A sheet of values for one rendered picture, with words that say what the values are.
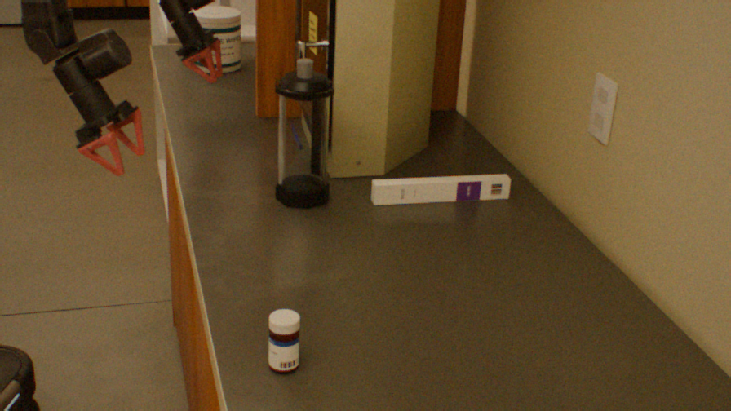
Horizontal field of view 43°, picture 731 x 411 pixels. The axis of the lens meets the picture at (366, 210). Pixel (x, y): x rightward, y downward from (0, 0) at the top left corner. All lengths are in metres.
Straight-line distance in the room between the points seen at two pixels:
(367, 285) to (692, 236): 0.51
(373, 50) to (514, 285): 0.55
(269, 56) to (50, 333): 1.39
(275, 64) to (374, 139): 0.40
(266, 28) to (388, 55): 0.41
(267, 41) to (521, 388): 1.13
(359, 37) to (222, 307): 0.62
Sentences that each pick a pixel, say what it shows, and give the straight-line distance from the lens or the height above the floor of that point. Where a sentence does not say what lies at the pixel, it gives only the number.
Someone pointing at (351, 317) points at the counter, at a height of 0.94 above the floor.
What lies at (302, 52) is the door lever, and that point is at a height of 1.19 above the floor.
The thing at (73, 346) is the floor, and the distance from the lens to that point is 3.11.
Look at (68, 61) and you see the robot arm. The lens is 1.64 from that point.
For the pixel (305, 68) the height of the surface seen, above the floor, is 1.20.
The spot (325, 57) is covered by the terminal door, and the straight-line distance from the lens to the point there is 1.82.
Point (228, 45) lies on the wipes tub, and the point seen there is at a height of 1.01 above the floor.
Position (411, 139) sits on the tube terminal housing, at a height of 0.98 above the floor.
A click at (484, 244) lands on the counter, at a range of 1.66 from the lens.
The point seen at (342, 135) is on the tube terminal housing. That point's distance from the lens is 1.85.
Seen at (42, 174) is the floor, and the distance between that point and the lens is 4.36.
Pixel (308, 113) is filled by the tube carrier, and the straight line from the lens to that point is 1.68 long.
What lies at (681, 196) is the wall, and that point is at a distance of 1.54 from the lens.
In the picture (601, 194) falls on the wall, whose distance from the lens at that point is 1.75.
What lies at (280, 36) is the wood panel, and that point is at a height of 1.13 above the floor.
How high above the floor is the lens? 1.69
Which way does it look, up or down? 25 degrees down
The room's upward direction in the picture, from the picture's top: 3 degrees clockwise
